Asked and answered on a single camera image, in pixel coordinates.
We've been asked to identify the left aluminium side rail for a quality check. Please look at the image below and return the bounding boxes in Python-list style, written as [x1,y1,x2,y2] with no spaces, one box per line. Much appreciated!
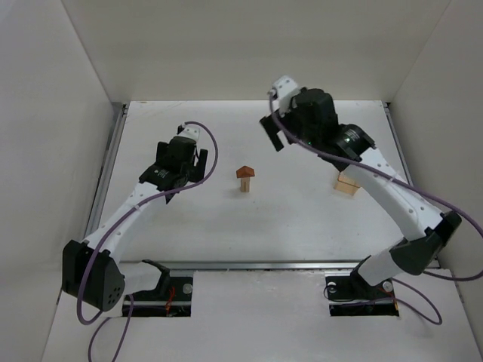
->
[80,102,129,243]

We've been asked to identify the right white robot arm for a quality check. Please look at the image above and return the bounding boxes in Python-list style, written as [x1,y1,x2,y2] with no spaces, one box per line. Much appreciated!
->
[276,87,461,299]

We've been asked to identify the purple cable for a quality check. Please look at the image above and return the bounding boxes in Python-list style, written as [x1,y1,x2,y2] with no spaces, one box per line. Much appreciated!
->
[266,90,483,326]
[76,121,220,362]

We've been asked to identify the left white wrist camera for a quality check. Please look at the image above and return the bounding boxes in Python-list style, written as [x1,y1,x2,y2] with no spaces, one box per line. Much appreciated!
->
[177,124,201,143]

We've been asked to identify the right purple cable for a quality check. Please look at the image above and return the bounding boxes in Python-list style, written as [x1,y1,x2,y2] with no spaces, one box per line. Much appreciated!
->
[266,90,483,326]

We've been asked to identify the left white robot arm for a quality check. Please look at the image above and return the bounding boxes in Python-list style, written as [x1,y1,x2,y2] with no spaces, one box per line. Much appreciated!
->
[62,121,214,324]

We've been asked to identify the dark orange triangular block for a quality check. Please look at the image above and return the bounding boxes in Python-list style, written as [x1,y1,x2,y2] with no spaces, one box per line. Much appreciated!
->
[236,166,255,179]

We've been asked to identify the front aluminium rail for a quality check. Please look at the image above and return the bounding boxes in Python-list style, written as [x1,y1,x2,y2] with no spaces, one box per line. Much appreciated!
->
[81,257,441,271]

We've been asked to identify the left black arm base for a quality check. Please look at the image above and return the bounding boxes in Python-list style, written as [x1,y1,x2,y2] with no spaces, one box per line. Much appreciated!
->
[131,259,193,318]

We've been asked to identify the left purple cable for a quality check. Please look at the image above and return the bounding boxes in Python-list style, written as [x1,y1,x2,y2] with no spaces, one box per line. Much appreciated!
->
[76,121,220,362]

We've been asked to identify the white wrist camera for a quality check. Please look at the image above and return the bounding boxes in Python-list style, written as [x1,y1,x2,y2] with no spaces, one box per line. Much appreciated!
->
[268,75,301,117]
[177,124,201,143]

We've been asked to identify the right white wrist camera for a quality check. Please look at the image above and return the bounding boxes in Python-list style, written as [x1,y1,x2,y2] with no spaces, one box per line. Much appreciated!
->
[268,75,301,117]

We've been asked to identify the aluminium table edge rail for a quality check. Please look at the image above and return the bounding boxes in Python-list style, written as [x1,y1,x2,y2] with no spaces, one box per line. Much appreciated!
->
[383,100,441,261]

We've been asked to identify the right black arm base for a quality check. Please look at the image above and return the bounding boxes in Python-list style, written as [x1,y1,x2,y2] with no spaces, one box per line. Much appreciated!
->
[323,271,399,317]

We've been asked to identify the wooden box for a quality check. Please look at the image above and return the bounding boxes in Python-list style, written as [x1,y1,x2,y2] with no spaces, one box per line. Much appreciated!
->
[334,172,361,196]

